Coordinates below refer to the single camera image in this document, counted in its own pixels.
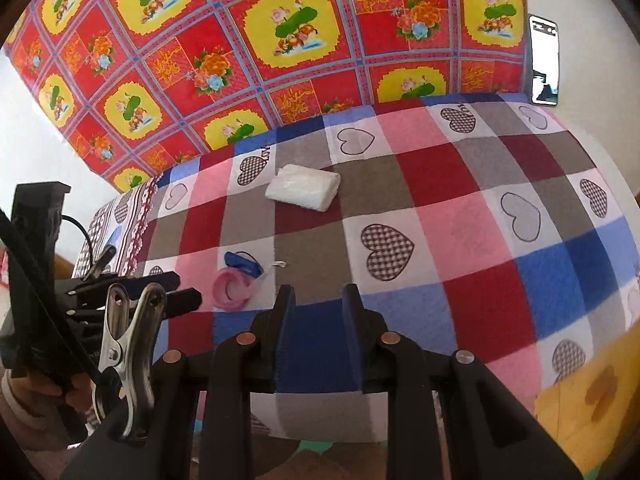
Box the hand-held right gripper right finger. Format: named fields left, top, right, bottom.
left=342, top=284, right=583, bottom=480

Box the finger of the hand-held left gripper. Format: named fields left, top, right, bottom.
left=67, top=287, right=203, bottom=322
left=65, top=270, right=182, bottom=297

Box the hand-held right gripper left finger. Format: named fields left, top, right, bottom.
left=60, top=284, right=297, bottom=480

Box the person's left hand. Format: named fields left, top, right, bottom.
left=27, top=372, right=98, bottom=413

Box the small blue item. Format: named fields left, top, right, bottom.
left=224, top=251, right=263, bottom=278

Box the small clear plastic bag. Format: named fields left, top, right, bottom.
left=212, top=250, right=276, bottom=312

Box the green foam mat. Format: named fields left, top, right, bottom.
left=292, top=439, right=393, bottom=458

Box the white soft pack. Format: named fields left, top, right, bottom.
left=264, top=164, right=342, bottom=212

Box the patchwork heart bedsheet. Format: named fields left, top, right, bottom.
left=72, top=91, right=640, bottom=443

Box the red floral cloth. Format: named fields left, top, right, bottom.
left=2, top=0, right=531, bottom=193

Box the smartphone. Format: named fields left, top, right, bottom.
left=527, top=13, right=559, bottom=107

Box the pink plastic ring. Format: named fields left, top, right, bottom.
left=212, top=266, right=252, bottom=312

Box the black cable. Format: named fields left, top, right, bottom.
left=60, top=214, right=96, bottom=261
left=0, top=207, right=108, bottom=391

